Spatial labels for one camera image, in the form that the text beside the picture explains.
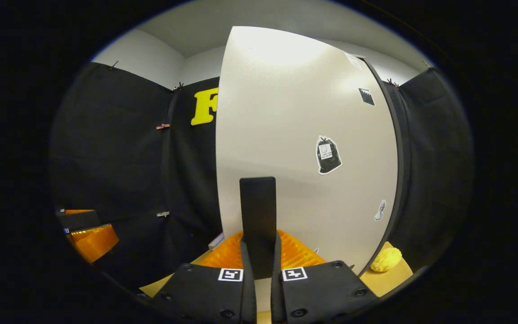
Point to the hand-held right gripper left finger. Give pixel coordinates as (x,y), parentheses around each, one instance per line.
(250,297)

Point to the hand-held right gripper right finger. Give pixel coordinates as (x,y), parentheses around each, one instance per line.
(277,297)

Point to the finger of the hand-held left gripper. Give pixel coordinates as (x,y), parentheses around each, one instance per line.
(79,220)
(92,243)

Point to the beige cabinet door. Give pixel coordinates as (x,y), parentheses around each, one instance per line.
(286,112)

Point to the black backdrop cloth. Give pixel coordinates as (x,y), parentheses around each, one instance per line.
(106,171)

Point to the white clip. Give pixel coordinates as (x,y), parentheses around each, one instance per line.
(163,213)

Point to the yellow foam toy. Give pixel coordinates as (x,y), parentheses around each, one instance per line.
(386,260)

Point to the pink clip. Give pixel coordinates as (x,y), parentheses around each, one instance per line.
(163,126)

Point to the black clip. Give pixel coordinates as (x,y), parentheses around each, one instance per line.
(179,85)
(430,65)
(113,65)
(391,82)

